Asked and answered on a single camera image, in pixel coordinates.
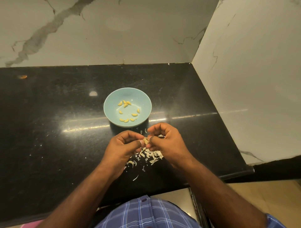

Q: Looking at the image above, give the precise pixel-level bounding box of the person's right forearm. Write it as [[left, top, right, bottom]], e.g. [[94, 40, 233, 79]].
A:
[[179, 158, 268, 228]]

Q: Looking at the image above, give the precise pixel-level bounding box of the person's left forearm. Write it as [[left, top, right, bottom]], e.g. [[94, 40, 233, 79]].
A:
[[39, 167, 118, 228]]

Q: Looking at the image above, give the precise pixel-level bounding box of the black cabinet trim strip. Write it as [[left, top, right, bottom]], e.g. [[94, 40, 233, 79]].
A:
[[189, 186, 211, 228]]

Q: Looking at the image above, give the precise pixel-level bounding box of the person's right hand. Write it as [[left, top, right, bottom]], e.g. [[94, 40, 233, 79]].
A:
[[146, 122, 193, 170]]

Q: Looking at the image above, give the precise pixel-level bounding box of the cluster of peeled garlic cloves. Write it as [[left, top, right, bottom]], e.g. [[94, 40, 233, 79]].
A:
[[117, 100, 142, 123]]

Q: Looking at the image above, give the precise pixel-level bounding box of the light blue bowl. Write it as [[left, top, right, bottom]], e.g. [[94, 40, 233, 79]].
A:
[[103, 87, 152, 128]]

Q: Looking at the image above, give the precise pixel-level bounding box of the blue plaid shirt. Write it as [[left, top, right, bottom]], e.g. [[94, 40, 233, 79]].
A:
[[96, 195, 287, 228]]

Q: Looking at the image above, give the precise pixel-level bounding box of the person's left hand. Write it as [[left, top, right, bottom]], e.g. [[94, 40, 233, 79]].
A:
[[99, 130, 146, 180]]

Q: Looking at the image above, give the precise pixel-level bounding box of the pink plastic bucket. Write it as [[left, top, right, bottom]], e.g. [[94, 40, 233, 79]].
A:
[[22, 219, 44, 228]]

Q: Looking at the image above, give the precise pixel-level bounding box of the pile of garlic skins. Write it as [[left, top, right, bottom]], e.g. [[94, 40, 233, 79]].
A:
[[124, 135, 165, 182]]

